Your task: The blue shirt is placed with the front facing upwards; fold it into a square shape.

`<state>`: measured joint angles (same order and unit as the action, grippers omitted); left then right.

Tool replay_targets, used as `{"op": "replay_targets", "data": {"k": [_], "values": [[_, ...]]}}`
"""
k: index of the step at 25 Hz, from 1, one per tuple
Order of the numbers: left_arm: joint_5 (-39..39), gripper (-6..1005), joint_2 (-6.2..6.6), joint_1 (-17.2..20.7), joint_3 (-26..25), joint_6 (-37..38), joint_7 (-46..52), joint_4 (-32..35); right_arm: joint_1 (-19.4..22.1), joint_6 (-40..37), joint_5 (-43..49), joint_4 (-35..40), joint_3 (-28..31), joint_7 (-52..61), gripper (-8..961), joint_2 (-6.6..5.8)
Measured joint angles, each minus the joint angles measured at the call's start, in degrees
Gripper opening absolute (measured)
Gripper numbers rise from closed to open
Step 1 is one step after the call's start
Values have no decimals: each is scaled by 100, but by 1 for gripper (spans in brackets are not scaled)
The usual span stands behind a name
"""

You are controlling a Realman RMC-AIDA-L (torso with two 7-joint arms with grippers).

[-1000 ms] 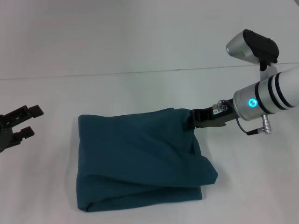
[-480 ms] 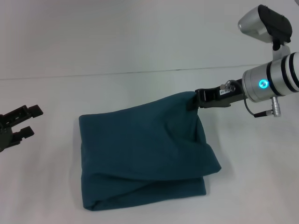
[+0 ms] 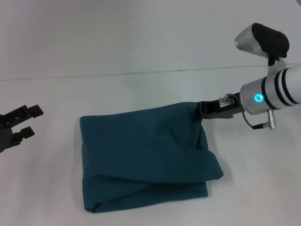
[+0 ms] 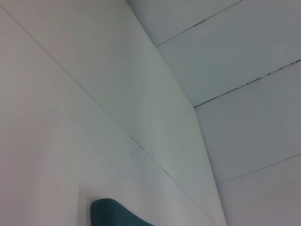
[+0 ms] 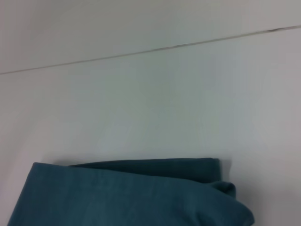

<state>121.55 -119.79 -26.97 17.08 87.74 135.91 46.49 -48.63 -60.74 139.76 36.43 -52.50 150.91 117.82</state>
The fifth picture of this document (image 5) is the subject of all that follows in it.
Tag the teal blue printed T-shirt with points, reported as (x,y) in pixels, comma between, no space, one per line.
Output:
(117,195)

